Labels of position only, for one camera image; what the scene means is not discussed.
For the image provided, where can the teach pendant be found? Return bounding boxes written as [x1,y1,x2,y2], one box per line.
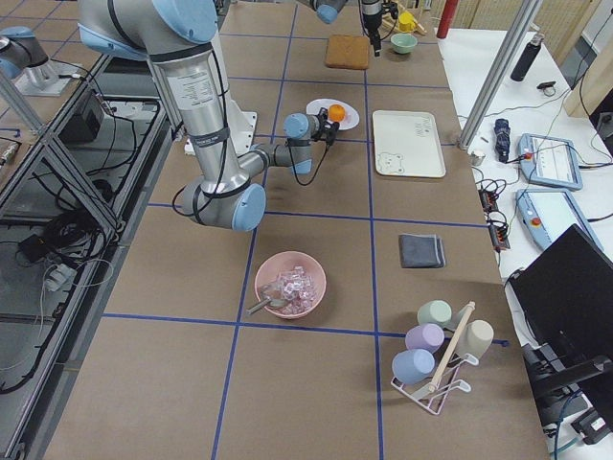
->
[515,188,602,250]
[517,133,583,191]

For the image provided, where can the yellow cup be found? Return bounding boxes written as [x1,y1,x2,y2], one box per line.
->
[397,11,418,33]

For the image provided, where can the black laptop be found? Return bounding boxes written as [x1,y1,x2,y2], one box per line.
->
[511,224,612,368]

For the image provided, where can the folded dark blue umbrella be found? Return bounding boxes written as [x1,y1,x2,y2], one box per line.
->
[494,118,511,163]

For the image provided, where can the clear ice cubes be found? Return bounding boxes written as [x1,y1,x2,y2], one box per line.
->
[271,266,317,315]

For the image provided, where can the pink bowl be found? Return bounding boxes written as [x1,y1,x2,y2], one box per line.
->
[248,251,327,319]

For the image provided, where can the blue cup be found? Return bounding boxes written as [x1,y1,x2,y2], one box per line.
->
[392,349,436,384]

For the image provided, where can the black power strip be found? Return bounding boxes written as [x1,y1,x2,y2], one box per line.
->
[478,190,511,252]

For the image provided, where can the small metal cup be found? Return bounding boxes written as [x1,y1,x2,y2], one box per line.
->
[470,149,486,167]

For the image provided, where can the green bowl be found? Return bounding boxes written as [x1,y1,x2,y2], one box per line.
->
[390,33,419,55]

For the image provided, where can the orange fruit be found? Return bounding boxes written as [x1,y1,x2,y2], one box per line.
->
[328,103,346,123]

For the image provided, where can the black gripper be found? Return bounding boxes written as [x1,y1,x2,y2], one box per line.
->
[359,0,398,58]
[313,107,340,144]

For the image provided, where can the near teach pendant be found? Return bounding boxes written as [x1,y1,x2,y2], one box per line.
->
[515,188,602,250]

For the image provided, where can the white round plate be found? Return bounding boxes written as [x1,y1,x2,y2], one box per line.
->
[306,99,360,131]

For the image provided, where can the red cylinder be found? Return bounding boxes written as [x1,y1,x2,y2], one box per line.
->
[436,0,459,39]

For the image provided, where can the cream bear tray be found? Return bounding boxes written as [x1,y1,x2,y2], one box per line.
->
[373,110,446,178]

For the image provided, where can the aluminium frame post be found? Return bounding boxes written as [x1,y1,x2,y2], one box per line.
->
[458,0,543,150]

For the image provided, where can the green cup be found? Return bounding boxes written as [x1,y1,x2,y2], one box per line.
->
[417,300,452,328]

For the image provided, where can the grey folded cloth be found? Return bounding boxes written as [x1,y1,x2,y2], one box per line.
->
[398,234,446,268]

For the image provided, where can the beige cup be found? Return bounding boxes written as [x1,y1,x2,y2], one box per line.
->
[456,320,494,359]

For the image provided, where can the black water bottle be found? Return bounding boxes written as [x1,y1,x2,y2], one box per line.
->
[510,33,544,82]

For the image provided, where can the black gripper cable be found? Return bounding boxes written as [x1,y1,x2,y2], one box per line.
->
[286,138,331,187]

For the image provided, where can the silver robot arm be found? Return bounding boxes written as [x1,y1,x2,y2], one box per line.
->
[299,0,398,57]
[79,1,339,232]

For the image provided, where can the purple cup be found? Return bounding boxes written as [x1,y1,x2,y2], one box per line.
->
[404,323,444,354]

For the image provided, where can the wooden cutting board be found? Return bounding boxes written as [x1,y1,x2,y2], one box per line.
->
[325,34,370,70]

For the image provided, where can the white wire cup rack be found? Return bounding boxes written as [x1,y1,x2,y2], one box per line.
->
[391,302,479,415]

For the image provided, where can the metal scoop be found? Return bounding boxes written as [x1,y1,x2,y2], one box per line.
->
[247,283,287,315]

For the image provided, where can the far teach pendant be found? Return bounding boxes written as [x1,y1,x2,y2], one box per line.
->
[517,133,583,191]

